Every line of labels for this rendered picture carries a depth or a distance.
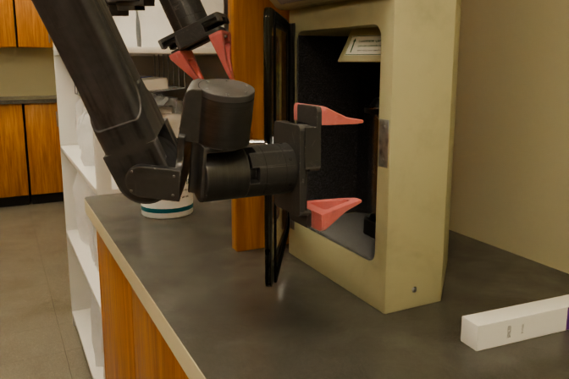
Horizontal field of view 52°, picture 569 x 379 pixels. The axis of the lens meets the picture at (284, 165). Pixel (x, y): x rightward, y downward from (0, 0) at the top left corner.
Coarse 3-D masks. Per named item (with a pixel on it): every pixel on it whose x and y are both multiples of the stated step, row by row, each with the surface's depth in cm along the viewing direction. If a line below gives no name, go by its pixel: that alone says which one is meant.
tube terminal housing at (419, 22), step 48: (384, 0) 81; (432, 0) 82; (384, 48) 82; (432, 48) 83; (384, 96) 83; (432, 96) 85; (432, 144) 86; (384, 192) 85; (432, 192) 88; (384, 240) 86; (432, 240) 89; (384, 288) 87; (432, 288) 91
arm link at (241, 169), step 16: (192, 144) 59; (192, 160) 60; (208, 160) 59; (224, 160) 60; (240, 160) 60; (192, 176) 60; (208, 176) 59; (224, 176) 59; (240, 176) 60; (256, 176) 62; (192, 192) 61; (208, 192) 59; (224, 192) 60; (240, 192) 61
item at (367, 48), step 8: (352, 32) 95; (360, 32) 93; (368, 32) 91; (376, 32) 91; (352, 40) 94; (360, 40) 92; (368, 40) 91; (376, 40) 90; (344, 48) 96; (352, 48) 93; (360, 48) 91; (368, 48) 90; (376, 48) 90; (344, 56) 94; (352, 56) 92; (360, 56) 91; (368, 56) 90; (376, 56) 90
